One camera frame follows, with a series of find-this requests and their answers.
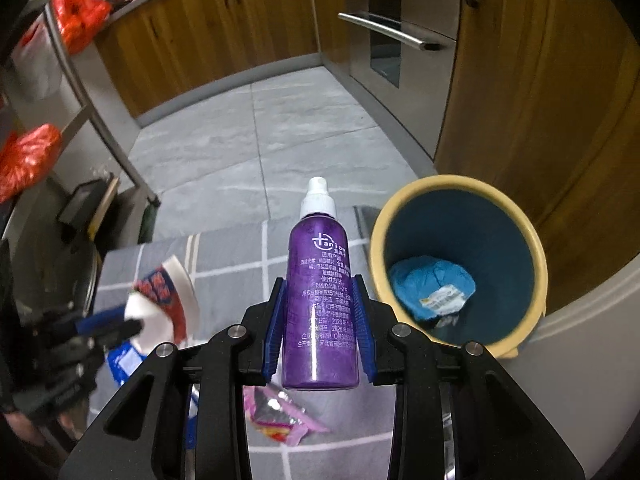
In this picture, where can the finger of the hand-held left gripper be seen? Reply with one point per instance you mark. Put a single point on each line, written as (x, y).
(100, 323)
(120, 332)

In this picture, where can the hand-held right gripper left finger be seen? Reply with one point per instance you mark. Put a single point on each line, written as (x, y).
(272, 330)

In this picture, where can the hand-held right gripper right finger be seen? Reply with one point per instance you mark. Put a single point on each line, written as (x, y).
(362, 330)

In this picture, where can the blue wet wipe packet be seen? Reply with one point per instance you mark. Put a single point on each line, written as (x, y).
(122, 362)

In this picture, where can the purple spray bottle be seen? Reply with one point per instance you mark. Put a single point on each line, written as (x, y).
(320, 285)

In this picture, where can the blue plastic bag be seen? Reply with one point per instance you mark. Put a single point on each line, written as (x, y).
(420, 280)

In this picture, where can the pink snack wrapper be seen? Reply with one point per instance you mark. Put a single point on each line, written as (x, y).
(280, 412)

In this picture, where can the yellow rimmed teal trash bin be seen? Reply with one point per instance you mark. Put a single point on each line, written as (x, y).
(500, 240)

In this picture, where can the grey checked mat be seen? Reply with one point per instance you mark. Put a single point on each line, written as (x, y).
(235, 270)

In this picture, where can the black box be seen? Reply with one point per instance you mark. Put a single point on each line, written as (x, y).
(80, 205)

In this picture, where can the large orange plastic bag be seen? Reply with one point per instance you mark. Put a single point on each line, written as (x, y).
(30, 160)

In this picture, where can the stainless steel shelf rack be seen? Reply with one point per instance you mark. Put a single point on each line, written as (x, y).
(100, 125)

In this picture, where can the large wooden cabinet door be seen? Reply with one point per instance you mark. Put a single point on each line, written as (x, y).
(525, 85)

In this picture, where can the wide wooden base cabinet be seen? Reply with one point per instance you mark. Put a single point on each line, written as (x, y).
(210, 35)

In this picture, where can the small orange plastic bag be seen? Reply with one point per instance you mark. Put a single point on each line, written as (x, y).
(75, 15)

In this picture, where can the narrow wooden cabinet door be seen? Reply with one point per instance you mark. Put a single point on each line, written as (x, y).
(334, 10)

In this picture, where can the stainless steel built-in oven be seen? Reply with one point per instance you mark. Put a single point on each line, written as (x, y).
(425, 0)

